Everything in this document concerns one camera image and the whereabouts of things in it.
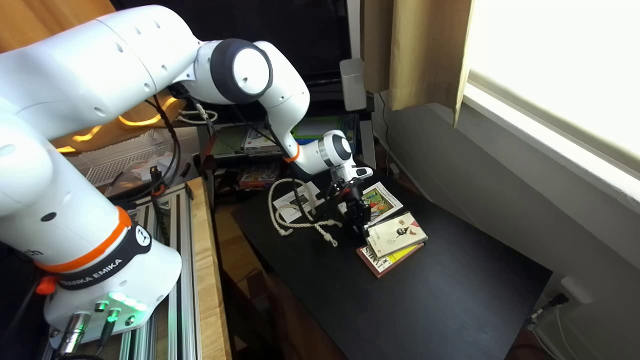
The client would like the colourful picture book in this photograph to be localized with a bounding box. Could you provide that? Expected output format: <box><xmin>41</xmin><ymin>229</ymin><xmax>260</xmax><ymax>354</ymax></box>
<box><xmin>338</xmin><ymin>182</ymin><xmax>404</xmax><ymax>225</ymax></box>

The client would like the white book with figure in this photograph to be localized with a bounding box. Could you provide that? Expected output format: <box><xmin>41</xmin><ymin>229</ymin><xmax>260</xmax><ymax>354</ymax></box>
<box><xmin>366</xmin><ymin>211</ymin><xmax>429</xmax><ymax>260</ymax></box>

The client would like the red-edged book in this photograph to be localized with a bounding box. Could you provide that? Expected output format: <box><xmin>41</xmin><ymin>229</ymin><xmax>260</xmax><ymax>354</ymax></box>
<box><xmin>356</xmin><ymin>243</ymin><xmax>425</xmax><ymax>279</ymax></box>

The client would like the yellow book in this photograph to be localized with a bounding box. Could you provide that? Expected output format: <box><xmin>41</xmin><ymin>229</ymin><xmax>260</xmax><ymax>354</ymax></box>
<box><xmin>372</xmin><ymin>242</ymin><xmax>426</xmax><ymax>266</ymax></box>

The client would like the white paper card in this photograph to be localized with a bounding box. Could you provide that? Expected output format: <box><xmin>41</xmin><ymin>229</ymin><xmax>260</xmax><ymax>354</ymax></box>
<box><xmin>273</xmin><ymin>181</ymin><xmax>324</xmax><ymax>224</ymax></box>

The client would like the green flat box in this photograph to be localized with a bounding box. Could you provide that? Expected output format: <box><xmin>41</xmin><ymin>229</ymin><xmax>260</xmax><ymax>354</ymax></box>
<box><xmin>292</xmin><ymin>115</ymin><xmax>359</xmax><ymax>144</ymax></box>

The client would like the colourful game box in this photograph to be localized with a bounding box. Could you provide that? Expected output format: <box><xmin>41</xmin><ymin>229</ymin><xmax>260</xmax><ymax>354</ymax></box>
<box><xmin>238</xmin><ymin>162</ymin><xmax>281</xmax><ymax>190</ymax></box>

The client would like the stack of game boxes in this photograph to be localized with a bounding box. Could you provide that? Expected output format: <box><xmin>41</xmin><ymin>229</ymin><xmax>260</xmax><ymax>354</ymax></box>
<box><xmin>242</xmin><ymin>127</ymin><xmax>284</xmax><ymax>154</ymax></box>

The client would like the white box speaker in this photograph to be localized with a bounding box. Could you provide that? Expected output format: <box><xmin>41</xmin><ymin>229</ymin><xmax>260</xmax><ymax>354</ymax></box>
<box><xmin>339</xmin><ymin>58</ymin><xmax>368</xmax><ymax>112</ymax></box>

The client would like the black shelf unit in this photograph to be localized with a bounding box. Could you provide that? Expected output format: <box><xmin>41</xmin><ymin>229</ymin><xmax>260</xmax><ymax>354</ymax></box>
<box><xmin>196</xmin><ymin>111</ymin><xmax>377</xmax><ymax>193</ymax></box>

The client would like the beige curtain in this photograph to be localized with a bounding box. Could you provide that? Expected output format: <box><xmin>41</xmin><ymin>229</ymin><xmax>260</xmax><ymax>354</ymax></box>
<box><xmin>362</xmin><ymin>0</ymin><xmax>475</xmax><ymax>127</ymax></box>

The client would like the white plastic basket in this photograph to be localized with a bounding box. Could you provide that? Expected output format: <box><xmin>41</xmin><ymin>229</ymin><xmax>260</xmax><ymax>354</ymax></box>
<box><xmin>67</xmin><ymin>128</ymin><xmax>174</xmax><ymax>189</ymax></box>

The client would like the window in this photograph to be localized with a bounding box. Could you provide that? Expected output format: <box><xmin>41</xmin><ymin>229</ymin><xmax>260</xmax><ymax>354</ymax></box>
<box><xmin>462</xmin><ymin>0</ymin><xmax>640</xmax><ymax>173</ymax></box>

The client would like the white rope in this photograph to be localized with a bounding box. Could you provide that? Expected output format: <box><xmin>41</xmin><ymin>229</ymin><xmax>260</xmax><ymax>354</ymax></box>
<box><xmin>268</xmin><ymin>178</ymin><xmax>344</xmax><ymax>248</ymax></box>

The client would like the black cable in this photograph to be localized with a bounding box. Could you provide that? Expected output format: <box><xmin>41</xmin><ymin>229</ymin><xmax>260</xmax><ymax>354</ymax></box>
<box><xmin>377</xmin><ymin>92</ymin><xmax>401</xmax><ymax>179</ymax></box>
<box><xmin>525</xmin><ymin>293</ymin><xmax>571</xmax><ymax>327</ymax></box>

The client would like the white wall socket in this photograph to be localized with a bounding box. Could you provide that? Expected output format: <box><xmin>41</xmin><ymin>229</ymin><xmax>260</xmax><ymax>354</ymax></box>
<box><xmin>560</xmin><ymin>275</ymin><xmax>594</xmax><ymax>305</ymax></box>

